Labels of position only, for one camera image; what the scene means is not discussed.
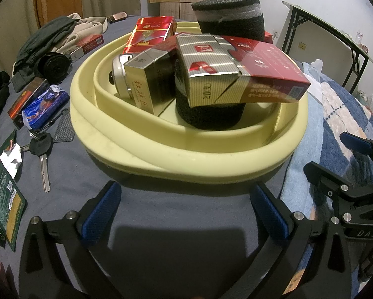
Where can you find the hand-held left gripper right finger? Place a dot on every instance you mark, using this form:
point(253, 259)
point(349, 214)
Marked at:
point(269, 215)

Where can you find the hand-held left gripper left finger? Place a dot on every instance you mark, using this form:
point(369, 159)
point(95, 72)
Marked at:
point(100, 210)

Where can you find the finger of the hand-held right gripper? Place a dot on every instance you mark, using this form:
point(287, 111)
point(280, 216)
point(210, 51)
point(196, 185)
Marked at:
point(356, 143)
point(325, 177)

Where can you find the yellow plastic basin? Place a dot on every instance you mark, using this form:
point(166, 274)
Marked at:
point(174, 165)

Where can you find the black foam cylinder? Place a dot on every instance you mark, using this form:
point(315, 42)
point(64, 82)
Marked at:
point(230, 15)
point(205, 115)

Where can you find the gold cigarette box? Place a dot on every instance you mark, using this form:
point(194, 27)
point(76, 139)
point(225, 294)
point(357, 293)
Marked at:
point(142, 81)

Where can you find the white round gadget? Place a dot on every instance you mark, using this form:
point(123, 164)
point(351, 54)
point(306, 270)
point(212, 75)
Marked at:
point(119, 74)

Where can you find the red silver cigarette carton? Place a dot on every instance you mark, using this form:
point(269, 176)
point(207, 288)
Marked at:
point(211, 68)

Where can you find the glossy red cigarette pack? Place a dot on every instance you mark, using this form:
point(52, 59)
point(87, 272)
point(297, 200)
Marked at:
point(149, 31)

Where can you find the blue white checked blanket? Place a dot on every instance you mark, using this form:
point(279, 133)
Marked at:
point(339, 112)

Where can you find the black head key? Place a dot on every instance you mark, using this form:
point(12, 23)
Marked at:
point(41, 144)

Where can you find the grey mesh tag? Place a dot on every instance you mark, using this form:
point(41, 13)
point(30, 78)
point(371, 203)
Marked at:
point(64, 129)

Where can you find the green packet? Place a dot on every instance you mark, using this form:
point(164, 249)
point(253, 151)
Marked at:
point(8, 202)

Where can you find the crumpled white paper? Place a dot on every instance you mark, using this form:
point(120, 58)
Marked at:
point(13, 160)

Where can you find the blue snack packet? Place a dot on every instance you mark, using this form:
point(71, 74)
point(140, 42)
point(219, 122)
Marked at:
point(44, 107)

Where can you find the black folding table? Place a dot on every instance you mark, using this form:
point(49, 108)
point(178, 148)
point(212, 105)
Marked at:
point(323, 25)

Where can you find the dark orange cigarette pack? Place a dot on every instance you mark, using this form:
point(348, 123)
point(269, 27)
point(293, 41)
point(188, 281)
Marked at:
point(27, 102)

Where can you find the black round roll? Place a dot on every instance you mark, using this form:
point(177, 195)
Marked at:
point(53, 67)

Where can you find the small red cigarette pack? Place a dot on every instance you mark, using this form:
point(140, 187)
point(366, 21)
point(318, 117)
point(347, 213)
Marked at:
point(88, 46)

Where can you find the dark green clothing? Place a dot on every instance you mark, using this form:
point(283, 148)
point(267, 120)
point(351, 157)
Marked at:
point(46, 37)

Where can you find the beige clothing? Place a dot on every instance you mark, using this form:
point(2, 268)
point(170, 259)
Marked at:
point(86, 26)

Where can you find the copper small box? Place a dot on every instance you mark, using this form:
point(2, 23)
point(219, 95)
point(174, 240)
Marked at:
point(117, 16)

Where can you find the wall socket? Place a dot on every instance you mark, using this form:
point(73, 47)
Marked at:
point(302, 45)

